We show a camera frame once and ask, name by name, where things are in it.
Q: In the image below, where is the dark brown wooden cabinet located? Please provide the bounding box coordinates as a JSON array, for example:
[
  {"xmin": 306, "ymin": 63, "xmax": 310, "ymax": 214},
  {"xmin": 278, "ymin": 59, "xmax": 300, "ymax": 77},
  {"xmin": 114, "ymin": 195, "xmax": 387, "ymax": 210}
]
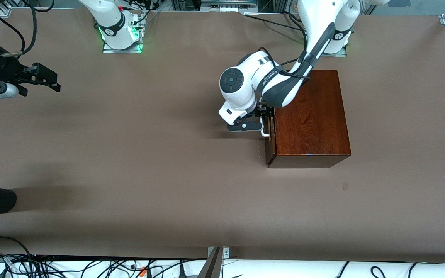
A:
[{"xmin": 265, "ymin": 69, "xmax": 352, "ymax": 169}]

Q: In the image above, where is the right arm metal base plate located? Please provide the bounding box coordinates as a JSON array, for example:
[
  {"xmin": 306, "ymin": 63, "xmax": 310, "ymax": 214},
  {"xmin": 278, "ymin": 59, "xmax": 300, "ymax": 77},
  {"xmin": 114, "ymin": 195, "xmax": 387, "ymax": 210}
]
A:
[{"xmin": 102, "ymin": 14, "xmax": 143, "ymax": 54}]

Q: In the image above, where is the dark metal beam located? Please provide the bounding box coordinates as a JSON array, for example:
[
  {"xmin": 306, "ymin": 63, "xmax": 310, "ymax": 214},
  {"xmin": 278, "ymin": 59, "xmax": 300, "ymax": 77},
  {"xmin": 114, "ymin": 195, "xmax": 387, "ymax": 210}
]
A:
[{"xmin": 197, "ymin": 248, "xmax": 223, "ymax": 278}]

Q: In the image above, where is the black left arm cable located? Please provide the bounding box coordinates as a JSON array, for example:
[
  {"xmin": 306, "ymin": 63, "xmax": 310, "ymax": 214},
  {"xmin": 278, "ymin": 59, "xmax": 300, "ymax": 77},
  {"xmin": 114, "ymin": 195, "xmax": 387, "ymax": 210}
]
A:
[{"xmin": 258, "ymin": 8, "xmax": 311, "ymax": 80}]

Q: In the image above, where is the white power strip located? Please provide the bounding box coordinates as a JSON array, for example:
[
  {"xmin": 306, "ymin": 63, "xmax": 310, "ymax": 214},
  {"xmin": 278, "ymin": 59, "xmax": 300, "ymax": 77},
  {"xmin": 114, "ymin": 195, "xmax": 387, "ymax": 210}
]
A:
[{"xmin": 201, "ymin": 0, "xmax": 258, "ymax": 12}]

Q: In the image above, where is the black looped floor cable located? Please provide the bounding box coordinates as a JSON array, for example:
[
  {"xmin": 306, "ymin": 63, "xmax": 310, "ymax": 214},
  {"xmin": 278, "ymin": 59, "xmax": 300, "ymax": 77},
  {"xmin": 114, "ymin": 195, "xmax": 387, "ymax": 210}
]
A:
[{"xmin": 0, "ymin": 236, "xmax": 33, "ymax": 258}]

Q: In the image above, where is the long black table cable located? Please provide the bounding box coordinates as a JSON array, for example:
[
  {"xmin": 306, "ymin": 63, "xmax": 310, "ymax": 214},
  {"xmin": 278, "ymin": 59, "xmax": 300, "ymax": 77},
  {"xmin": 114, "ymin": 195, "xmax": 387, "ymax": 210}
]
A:
[{"xmin": 244, "ymin": 15, "xmax": 305, "ymax": 32}]

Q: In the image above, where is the wooden drawer with white handle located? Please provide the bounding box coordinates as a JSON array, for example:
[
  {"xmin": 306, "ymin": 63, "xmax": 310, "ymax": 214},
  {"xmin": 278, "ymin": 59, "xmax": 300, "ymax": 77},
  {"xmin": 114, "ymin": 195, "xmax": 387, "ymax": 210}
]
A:
[{"xmin": 260, "ymin": 116, "xmax": 277, "ymax": 157}]

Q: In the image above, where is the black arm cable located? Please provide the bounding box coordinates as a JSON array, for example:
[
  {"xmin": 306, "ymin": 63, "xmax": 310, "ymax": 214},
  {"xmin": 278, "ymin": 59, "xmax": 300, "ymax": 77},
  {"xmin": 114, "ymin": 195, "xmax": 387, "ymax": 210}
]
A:
[
  {"xmin": 0, "ymin": 0, "xmax": 55, "ymax": 58},
  {"xmin": 258, "ymin": 8, "xmax": 311, "ymax": 80}
]

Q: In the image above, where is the silver metal bracket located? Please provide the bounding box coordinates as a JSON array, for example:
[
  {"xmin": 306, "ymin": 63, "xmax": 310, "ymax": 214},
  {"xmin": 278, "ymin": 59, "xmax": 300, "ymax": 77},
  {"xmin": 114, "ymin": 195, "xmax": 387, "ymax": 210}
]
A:
[{"xmin": 208, "ymin": 247, "xmax": 230, "ymax": 261}]

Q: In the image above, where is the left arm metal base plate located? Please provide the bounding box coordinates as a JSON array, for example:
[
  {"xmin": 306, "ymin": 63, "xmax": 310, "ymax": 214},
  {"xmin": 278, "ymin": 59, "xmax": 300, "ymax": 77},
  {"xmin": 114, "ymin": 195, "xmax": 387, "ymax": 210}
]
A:
[{"xmin": 321, "ymin": 46, "xmax": 348, "ymax": 57}]

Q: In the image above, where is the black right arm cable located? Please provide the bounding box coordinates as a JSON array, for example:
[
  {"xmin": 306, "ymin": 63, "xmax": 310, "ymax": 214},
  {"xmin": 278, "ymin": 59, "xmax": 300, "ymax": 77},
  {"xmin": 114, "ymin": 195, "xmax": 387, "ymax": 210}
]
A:
[{"xmin": 0, "ymin": 0, "xmax": 55, "ymax": 58}]

